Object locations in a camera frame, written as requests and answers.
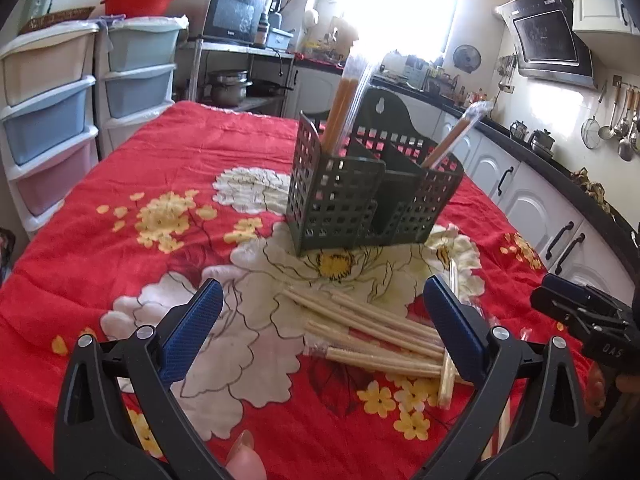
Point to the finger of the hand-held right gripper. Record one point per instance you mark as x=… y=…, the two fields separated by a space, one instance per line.
x=565 y=312
x=575 y=291

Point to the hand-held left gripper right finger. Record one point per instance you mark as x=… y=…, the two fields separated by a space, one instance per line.
x=457 y=330

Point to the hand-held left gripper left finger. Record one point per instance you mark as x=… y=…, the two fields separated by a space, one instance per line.
x=192 y=327

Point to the dark green utensil caddy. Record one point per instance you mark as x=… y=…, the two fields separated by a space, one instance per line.
x=340 y=195

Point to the person's right hand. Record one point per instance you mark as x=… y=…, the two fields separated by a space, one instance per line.
x=599 y=390

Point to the person's left hand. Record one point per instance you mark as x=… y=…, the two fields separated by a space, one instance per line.
x=247 y=460

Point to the gold ornament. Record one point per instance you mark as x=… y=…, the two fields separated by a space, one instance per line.
x=592 y=189

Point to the white base kitchen cabinets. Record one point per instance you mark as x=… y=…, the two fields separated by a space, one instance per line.
x=525 y=195

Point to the black kitchen countertop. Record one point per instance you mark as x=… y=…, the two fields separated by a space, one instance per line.
x=560 y=172

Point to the large metal spoon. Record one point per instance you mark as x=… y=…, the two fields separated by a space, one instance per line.
x=626 y=150

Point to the steel kettle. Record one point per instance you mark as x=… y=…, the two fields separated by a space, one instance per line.
x=542 y=141

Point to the metal ladle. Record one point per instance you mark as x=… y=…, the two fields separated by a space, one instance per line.
x=605 y=132

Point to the red floral blanket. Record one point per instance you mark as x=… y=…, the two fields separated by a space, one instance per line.
x=150 y=170

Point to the steel teapot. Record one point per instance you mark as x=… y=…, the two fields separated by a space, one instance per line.
x=519 y=131

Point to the steel cooking pot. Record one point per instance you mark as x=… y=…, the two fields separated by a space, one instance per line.
x=227 y=87

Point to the pale blue plastic drawer tower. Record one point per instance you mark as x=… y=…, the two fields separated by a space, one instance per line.
x=137 y=85

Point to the black frying pan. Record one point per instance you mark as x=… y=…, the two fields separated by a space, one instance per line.
x=267 y=89

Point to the multicolour plastic drawer tower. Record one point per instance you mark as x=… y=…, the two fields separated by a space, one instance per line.
x=45 y=125

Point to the black range hood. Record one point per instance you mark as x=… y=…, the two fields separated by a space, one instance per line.
x=545 y=37

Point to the small round fan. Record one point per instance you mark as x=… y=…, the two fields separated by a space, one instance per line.
x=466 y=57

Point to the metal shelf rack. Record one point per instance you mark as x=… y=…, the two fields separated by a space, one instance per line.
x=225 y=50

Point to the small blue plastic box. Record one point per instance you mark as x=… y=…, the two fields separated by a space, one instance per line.
x=280 y=39

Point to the brown glass bottle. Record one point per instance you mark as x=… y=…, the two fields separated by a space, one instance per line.
x=261 y=30

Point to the black microwave oven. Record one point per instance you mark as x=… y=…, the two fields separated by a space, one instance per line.
x=232 y=15

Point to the red plastic basin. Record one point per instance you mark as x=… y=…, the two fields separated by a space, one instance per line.
x=137 y=4

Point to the bright window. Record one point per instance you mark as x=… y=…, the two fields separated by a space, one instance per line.
x=400 y=0

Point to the woven basket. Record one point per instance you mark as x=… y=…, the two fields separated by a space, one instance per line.
x=55 y=19

